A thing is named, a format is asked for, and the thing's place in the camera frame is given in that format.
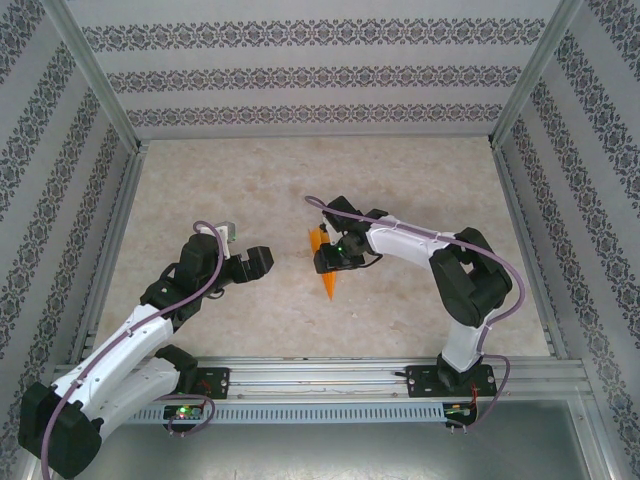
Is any orange cloth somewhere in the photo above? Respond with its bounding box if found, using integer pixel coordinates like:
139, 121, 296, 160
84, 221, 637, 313
307, 225, 342, 301

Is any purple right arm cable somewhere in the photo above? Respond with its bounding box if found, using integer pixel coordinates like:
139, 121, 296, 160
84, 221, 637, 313
304, 194, 526, 435

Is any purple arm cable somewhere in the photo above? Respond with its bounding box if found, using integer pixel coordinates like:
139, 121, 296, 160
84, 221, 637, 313
39, 219, 224, 480
304, 194, 526, 435

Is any long aluminium mounting rail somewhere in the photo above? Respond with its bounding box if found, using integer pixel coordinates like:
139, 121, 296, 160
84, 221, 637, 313
47, 354, 594, 401

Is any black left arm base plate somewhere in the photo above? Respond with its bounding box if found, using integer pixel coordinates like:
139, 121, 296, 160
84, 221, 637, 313
192, 367, 232, 401

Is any left side aluminium frame rail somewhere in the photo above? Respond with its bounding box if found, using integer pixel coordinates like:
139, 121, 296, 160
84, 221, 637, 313
69, 142, 149, 364

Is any aluminium frame rail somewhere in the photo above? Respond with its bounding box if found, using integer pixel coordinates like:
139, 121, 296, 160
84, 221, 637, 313
489, 142, 571, 359
69, 142, 149, 364

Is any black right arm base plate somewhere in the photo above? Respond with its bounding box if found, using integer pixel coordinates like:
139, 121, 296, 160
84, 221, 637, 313
407, 363, 499, 400

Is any slotted grey cable duct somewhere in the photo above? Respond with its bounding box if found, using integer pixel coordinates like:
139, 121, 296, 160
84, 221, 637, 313
124, 403, 446, 426

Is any right side aluminium frame rail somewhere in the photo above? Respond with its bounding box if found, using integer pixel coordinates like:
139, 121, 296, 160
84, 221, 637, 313
489, 142, 571, 359

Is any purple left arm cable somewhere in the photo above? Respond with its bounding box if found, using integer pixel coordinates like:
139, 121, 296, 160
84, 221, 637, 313
39, 219, 224, 480

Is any left aluminium frame post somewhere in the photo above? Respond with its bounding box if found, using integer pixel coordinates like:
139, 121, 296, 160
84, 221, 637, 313
42, 0, 142, 154

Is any aluminium frame post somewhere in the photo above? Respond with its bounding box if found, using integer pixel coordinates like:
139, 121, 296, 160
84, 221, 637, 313
487, 0, 586, 149
42, 0, 142, 154

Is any right aluminium frame post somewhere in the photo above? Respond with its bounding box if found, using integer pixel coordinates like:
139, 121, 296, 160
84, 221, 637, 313
487, 0, 586, 149

